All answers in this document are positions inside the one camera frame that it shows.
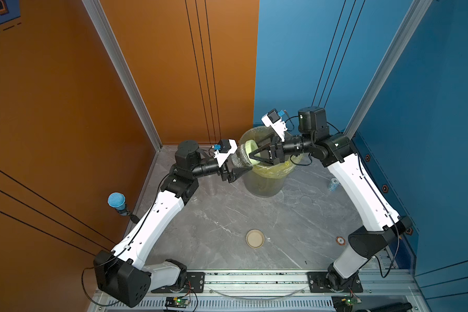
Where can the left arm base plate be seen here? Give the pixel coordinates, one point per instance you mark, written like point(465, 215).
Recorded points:
point(194, 281)

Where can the blue foam-tipped microphone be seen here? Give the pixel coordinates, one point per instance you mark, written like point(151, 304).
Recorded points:
point(117, 201)

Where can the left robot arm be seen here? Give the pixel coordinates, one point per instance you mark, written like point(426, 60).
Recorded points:
point(121, 273)

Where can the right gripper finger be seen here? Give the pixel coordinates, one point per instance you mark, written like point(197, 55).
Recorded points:
point(264, 156)
point(264, 139)

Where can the red poker chip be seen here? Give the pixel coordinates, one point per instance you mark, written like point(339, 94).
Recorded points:
point(340, 241)

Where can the aluminium front rail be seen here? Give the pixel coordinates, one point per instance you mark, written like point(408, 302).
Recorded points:
point(279, 290)

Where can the right circuit board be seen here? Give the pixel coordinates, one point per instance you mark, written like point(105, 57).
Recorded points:
point(350, 302)

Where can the yellow trash bag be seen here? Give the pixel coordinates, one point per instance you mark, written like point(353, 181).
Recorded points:
point(278, 171)

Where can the jar with green lid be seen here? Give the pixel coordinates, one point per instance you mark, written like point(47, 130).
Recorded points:
point(241, 158)

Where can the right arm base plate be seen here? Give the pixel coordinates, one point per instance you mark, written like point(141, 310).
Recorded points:
point(316, 281)

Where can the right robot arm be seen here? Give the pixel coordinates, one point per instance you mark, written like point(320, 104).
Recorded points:
point(382, 224)

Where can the cream jar lid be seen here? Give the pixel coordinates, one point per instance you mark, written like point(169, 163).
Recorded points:
point(255, 239)

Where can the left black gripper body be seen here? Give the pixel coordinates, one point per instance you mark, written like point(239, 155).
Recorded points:
point(223, 173)

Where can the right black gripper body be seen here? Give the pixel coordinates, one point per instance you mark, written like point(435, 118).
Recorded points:
point(279, 150)

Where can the left green circuit board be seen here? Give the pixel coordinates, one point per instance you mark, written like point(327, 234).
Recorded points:
point(177, 303)

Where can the mesh trash bin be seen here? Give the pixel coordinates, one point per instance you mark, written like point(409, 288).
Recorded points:
point(264, 180)

